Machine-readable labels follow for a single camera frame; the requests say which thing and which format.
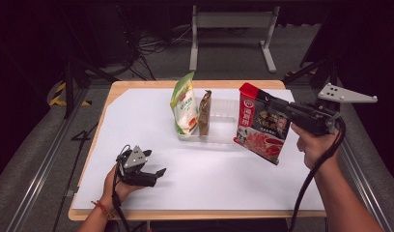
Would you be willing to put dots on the clear plastic container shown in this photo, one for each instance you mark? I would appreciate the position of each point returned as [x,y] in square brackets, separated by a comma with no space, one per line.
[222,129]

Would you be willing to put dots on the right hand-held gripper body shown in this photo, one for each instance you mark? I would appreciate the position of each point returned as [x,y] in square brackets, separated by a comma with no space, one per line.
[311,119]

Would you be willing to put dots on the white table sheet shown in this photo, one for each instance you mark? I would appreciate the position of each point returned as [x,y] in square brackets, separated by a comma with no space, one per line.
[191,180]

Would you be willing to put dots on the wooden table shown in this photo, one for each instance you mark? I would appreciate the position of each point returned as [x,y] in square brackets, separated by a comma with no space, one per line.
[140,84]

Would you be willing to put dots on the red and black food packet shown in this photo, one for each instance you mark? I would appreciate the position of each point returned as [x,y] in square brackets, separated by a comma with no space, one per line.
[261,132]

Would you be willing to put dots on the grey metal stand frame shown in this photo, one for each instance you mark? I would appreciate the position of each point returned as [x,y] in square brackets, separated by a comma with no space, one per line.
[233,20]

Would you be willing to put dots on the person's right hand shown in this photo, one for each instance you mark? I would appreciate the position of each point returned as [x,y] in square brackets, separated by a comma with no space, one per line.
[314,148]

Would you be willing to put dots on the black tripod stand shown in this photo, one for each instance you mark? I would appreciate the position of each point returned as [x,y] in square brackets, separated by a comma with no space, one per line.
[323,72]
[69,83]

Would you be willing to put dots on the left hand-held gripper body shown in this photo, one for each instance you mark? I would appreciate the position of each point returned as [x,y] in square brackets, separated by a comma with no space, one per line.
[135,161]

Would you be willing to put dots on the person's left hand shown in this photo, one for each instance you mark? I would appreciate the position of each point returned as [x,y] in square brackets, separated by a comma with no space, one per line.
[113,190]

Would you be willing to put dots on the yellow and black floor tape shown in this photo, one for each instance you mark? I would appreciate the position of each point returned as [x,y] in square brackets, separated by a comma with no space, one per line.
[58,96]

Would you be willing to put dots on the brown snack packet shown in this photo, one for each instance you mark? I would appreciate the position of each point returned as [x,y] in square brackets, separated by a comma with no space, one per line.
[204,112]

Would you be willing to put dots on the green and white snack packet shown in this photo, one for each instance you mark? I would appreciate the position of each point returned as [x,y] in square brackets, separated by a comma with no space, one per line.
[184,109]

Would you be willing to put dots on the aluminium floor rail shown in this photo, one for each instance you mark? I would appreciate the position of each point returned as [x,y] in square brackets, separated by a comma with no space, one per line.
[365,187]
[40,180]

